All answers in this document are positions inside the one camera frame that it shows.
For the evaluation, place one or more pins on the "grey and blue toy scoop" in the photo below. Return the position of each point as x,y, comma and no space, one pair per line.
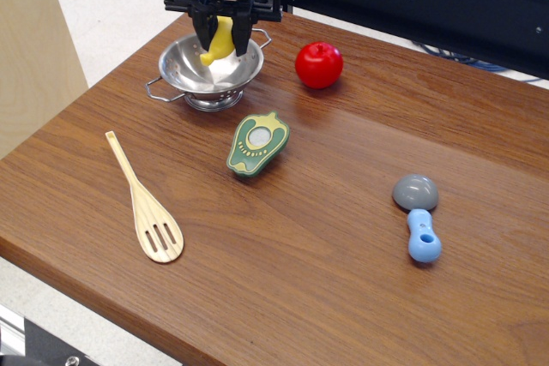
418,195

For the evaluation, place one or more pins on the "red toy tomato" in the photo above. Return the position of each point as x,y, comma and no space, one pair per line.
319,65

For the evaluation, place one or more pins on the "light wooden panel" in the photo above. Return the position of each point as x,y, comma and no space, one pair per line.
41,73

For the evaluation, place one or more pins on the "stainless steel colander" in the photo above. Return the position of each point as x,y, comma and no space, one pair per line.
216,87

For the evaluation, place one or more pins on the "aluminium and black base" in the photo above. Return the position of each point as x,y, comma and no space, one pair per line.
23,342

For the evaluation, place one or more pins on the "wooden slotted spatula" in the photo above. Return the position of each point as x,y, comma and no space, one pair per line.
157,231

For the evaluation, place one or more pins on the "green toy pepper half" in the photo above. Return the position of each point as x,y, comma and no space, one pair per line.
256,141

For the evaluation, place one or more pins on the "yellow toy banana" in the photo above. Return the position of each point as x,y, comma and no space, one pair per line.
221,45

